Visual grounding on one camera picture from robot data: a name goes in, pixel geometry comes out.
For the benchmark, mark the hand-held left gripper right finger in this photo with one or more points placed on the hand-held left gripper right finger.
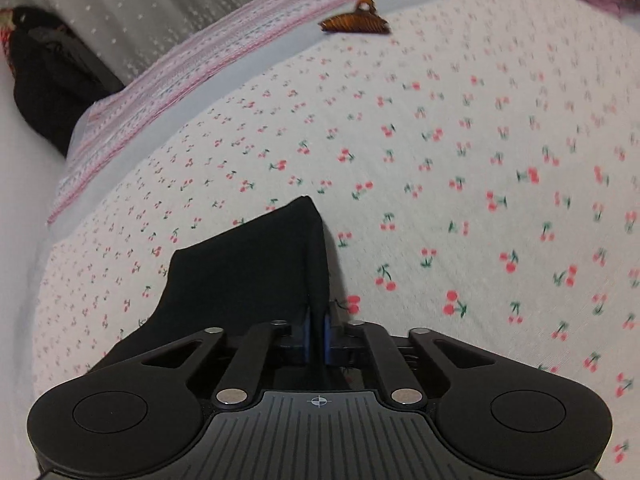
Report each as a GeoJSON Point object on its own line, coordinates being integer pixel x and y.
{"type": "Point", "coordinates": [327, 340]}

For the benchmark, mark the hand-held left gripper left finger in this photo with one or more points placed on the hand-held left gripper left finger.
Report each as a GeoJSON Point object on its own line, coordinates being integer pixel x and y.
{"type": "Point", "coordinates": [305, 337]}

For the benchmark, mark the black pants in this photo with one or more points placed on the black pants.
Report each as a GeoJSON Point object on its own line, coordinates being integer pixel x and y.
{"type": "Point", "coordinates": [250, 270]}

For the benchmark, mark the cherry print bed sheet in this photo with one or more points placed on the cherry print bed sheet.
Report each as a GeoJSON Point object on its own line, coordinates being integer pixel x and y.
{"type": "Point", "coordinates": [450, 160]}

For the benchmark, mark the pink striped blanket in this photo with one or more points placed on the pink striped blanket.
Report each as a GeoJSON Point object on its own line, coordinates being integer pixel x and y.
{"type": "Point", "coordinates": [200, 70]}

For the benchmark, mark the brown hair claw clip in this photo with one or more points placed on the brown hair claw clip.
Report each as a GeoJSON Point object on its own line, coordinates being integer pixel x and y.
{"type": "Point", "coordinates": [350, 24]}

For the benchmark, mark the dark hanging clothes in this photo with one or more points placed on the dark hanging clothes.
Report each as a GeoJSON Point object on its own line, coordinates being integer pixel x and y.
{"type": "Point", "coordinates": [50, 85]}

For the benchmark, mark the grey dotted curtain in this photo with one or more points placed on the grey dotted curtain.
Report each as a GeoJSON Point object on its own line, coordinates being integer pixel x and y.
{"type": "Point", "coordinates": [150, 10]}

